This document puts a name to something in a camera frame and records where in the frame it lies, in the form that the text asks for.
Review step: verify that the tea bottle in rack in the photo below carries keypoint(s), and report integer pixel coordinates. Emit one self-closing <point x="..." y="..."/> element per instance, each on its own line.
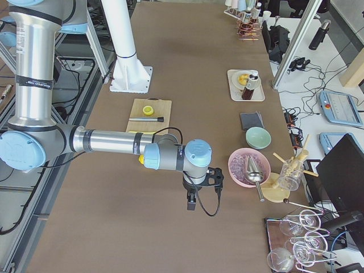
<point x="246" y="17"/>

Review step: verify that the metal ice scoop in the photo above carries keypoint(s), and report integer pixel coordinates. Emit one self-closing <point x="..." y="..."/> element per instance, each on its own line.
<point x="254" y="175"/>

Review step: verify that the steel muddler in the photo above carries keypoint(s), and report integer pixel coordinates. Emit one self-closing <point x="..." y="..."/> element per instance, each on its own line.
<point x="147" y="119"/>

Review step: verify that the yellow plastic knife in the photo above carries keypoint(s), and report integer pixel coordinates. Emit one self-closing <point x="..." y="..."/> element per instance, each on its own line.
<point x="142" y="132"/>

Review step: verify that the yellow lemon lower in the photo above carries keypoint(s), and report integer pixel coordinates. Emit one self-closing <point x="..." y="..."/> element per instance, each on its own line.
<point x="141" y="159"/>

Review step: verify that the dark tea bottle on tray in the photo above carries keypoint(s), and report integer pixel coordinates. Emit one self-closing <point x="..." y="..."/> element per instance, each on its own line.
<point x="250" y="86"/>

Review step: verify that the black thermos bottle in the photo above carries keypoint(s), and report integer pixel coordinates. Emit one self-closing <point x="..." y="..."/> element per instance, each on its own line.
<point x="320" y="34"/>

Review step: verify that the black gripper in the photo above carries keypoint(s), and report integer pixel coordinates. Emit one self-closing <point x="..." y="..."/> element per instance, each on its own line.
<point x="189" y="187"/>

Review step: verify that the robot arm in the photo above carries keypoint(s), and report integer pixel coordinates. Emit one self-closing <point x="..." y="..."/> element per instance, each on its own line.
<point x="42" y="129"/>

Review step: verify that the blue teach pendant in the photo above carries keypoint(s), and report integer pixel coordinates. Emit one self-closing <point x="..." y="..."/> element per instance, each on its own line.
<point x="339" y="108"/>
<point x="329" y="140"/>

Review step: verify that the black monitor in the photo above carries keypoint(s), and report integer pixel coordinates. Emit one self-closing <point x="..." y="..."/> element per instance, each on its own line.
<point x="341" y="173"/>

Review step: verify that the grey folded cloth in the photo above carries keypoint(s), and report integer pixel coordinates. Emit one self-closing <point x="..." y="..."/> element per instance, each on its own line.
<point x="249" y="120"/>

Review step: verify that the braided donut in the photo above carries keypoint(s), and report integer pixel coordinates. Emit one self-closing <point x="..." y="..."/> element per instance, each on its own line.
<point x="243" y="79"/>

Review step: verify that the wooden cutting board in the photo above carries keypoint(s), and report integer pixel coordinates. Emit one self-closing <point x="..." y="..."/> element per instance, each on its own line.
<point x="162" y="108"/>

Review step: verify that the green bowl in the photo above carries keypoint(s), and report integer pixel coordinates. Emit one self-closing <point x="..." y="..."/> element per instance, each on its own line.
<point x="258" y="138"/>

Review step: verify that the copper wire bottle rack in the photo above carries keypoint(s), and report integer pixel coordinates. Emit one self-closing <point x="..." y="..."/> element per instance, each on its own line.
<point x="249" y="31"/>

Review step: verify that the round wooden stand base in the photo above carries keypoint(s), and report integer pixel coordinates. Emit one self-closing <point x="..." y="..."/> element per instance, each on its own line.
<point x="272" y="191"/>

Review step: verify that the pink bowl with ice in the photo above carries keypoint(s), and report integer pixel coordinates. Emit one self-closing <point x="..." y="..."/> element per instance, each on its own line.
<point x="237" y="165"/>

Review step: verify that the glass pitcher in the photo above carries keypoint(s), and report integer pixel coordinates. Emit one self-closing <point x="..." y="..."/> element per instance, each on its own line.
<point x="290" y="175"/>

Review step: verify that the half lemon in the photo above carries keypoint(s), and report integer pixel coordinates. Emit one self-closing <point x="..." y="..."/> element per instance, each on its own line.
<point x="148" y="110"/>

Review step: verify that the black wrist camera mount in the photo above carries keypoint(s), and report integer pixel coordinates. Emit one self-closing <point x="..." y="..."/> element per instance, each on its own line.
<point x="215" y="177"/>

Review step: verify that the wine glass rack tray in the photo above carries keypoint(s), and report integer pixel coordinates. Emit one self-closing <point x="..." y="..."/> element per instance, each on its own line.
<point x="297" y="242"/>

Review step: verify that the white plate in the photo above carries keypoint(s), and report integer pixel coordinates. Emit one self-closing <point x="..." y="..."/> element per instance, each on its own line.
<point x="234" y="79"/>

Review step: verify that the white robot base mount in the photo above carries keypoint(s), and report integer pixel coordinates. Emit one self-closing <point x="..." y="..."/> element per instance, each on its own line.
<point x="129" y="74"/>

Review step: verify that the cream rabbit tray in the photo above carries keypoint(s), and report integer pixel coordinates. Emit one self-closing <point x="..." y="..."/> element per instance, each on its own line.
<point x="236" y="94"/>

